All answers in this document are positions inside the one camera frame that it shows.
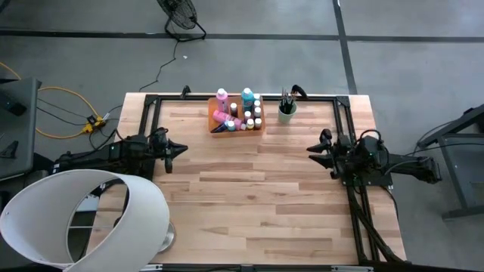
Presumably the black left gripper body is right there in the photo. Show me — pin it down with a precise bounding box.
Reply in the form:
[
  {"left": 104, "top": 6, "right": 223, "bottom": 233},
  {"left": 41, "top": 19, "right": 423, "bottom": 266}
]
[{"left": 149, "top": 140, "right": 175, "bottom": 175}]

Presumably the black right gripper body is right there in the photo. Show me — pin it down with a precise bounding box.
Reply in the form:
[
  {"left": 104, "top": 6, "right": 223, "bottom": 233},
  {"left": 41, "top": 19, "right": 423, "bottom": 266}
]
[{"left": 320, "top": 128, "right": 358, "bottom": 178}]

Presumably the pink paint bottle white cap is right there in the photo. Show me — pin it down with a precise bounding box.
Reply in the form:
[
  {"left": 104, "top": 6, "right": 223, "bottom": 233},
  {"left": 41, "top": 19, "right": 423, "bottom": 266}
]
[
  {"left": 216, "top": 88, "right": 229, "bottom": 113},
  {"left": 212, "top": 109, "right": 247, "bottom": 131}
]

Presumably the large teal paint bottle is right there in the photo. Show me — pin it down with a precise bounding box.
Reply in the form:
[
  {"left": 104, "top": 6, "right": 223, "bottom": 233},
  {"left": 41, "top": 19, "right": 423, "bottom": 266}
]
[{"left": 240, "top": 87, "right": 255, "bottom": 113}]

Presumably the green plastic cup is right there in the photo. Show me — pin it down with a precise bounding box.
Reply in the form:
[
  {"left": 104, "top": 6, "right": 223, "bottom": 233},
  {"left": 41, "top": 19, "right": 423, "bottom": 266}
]
[{"left": 278, "top": 98, "right": 298, "bottom": 125}]

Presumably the yellow power plug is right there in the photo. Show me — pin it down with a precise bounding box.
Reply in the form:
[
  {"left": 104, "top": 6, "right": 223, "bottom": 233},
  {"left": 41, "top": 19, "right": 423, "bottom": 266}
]
[{"left": 83, "top": 115, "right": 105, "bottom": 134}]

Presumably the silver metal lamp base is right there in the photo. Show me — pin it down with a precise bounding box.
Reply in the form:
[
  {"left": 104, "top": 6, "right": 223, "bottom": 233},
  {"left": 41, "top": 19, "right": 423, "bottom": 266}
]
[{"left": 158, "top": 221, "right": 177, "bottom": 253}]

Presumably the black metal stand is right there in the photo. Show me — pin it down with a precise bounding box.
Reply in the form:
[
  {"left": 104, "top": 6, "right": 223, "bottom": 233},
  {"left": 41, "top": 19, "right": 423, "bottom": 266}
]
[{"left": 438, "top": 104, "right": 484, "bottom": 220}]

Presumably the black floor fan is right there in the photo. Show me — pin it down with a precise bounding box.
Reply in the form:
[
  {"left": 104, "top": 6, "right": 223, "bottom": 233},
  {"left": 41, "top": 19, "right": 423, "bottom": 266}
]
[{"left": 156, "top": 0, "right": 207, "bottom": 42}]

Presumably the white cylindrical lampshade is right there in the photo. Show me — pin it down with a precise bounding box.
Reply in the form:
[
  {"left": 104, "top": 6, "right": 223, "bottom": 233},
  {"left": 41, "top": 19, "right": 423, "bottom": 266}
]
[{"left": 0, "top": 168, "right": 171, "bottom": 272}]

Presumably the grey desk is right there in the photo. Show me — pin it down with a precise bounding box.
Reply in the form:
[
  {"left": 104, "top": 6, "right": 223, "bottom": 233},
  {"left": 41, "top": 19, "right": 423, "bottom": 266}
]
[{"left": 0, "top": 77, "right": 43, "bottom": 181}]

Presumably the black wedge-shaped object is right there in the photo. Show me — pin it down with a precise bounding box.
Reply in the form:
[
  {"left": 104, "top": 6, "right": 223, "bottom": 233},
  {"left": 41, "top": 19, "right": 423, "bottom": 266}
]
[{"left": 0, "top": 140, "right": 19, "bottom": 159}]

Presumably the black flat device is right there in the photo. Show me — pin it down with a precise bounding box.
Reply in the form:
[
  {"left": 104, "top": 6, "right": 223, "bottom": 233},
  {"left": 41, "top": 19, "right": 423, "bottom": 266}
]
[{"left": 0, "top": 88, "right": 28, "bottom": 116}]

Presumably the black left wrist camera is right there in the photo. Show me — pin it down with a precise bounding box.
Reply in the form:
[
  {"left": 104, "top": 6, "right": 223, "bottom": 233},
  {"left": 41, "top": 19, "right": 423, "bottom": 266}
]
[{"left": 150, "top": 127, "right": 169, "bottom": 144}]

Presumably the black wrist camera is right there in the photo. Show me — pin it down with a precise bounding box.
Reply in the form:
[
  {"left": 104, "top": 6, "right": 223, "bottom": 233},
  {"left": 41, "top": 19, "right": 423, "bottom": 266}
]
[
  {"left": 150, "top": 127, "right": 169, "bottom": 144},
  {"left": 357, "top": 135, "right": 383, "bottom": 159}
]

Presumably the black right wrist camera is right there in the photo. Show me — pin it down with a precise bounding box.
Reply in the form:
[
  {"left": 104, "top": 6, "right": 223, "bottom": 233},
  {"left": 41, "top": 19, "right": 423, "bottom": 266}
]
[{"left": 357, "top": 135, "right": 383, "bottom": 159}]

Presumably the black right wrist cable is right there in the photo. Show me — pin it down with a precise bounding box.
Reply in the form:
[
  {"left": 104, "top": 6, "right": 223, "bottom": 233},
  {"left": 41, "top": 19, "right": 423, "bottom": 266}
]
[{"left": 358, "top": 128, "right": 391, "bottom": 169}]

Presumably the black fan power cable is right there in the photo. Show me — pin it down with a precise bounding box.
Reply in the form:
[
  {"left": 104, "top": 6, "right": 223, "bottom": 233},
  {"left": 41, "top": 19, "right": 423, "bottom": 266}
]
[{"left": 138, "top": 39, "right": 178, "bottom": 93}]

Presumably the yellow cable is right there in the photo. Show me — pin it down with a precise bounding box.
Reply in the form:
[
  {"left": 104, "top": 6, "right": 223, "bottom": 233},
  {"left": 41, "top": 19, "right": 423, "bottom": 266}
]
[{"left": 0, "top": 61, "right": 103, "bottom": 140}]

